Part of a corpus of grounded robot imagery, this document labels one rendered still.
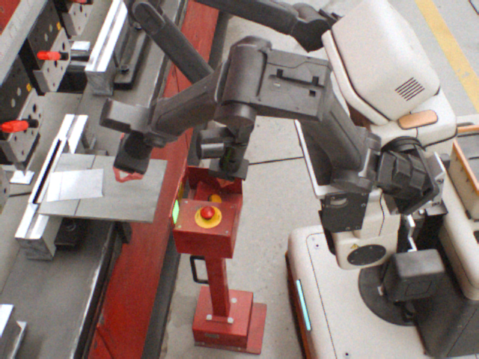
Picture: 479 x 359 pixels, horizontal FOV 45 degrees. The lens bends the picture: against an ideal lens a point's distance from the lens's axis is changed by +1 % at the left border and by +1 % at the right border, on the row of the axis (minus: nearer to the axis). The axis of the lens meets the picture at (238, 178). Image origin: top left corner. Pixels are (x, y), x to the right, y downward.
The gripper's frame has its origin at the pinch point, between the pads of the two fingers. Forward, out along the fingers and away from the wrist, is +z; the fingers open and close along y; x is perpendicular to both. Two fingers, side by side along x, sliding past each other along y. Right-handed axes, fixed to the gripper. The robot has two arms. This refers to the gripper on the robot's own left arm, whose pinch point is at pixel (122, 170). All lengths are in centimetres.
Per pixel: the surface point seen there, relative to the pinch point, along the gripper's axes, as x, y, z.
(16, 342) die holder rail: -6.9, 34.3, 24.6
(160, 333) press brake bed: 46, -4, 92
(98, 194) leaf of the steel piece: -2.1, 2.2, 9.3
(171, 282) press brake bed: 47, -25, 92
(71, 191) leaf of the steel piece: -7.6, 2.0, 12.6
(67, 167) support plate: -10.1, -5.1, 14.4
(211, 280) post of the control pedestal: 47, -10, 52
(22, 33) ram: -28.7, -10.5, -15.8
